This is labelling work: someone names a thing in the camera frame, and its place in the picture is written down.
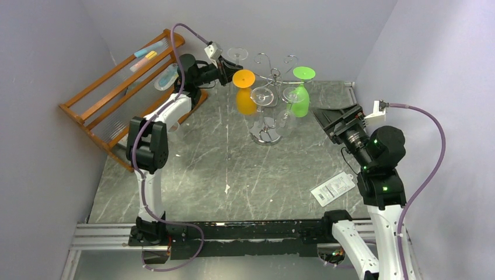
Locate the orange plastic wine glass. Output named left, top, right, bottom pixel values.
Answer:
left=232, top=69, right=257, bottom=116

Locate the wooden shelf rack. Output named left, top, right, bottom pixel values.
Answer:
left=59, top=29, right=185, bottom=172

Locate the white paper label card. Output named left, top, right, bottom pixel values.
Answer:
left=311, top=172, right=356, bottom=207

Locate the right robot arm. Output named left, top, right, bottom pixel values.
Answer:
left=311, top=101, right=411, bottom=279

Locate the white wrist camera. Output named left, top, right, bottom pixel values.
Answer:
left=364, top=100, right=389, bottom=126
left=204, top=41, right=223, bottom=61

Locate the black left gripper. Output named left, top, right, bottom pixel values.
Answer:
left=197, top=58, right=248, bottom=89

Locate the small clear glass cup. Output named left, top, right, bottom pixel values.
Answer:
left=167, top=122, right=184, bottom=143

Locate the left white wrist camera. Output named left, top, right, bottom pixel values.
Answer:
left=204, top=41, right=223, bottom=61

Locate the green plastic wine glass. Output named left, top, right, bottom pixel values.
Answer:
left=290, top=66, right=316, bottom=118

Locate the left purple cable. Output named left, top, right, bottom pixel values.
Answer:
left=130, top=22, right=211, bottom=271

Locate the clear wine glass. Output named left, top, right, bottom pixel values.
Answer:
left=275, top=87, right=304, bottom=137
left=250, top=86, right=274, bottom=130
left=228, top=47, right=249, bottom=67

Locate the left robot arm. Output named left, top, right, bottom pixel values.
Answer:
left=126, top=54, right=243, bottom=245

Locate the chrome wine glass rack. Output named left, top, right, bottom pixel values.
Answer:
left=249, top=52, right=302, bottom=146

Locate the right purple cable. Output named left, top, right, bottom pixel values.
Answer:
left=386, top=102, right=446, bottom=280

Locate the purple cable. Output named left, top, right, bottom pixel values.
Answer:
left=130, top=22, right=211, bottom=271
left=386, top=102, right=446, bottom=280

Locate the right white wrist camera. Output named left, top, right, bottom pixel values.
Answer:
left=364, top=100, right=389, bottom=126

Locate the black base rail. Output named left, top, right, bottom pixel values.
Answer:
left=128, top=217, right=337, bottom=260

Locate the blue toothbrush package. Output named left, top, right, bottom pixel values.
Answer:
left=154, top=63, right=179, bottom=91

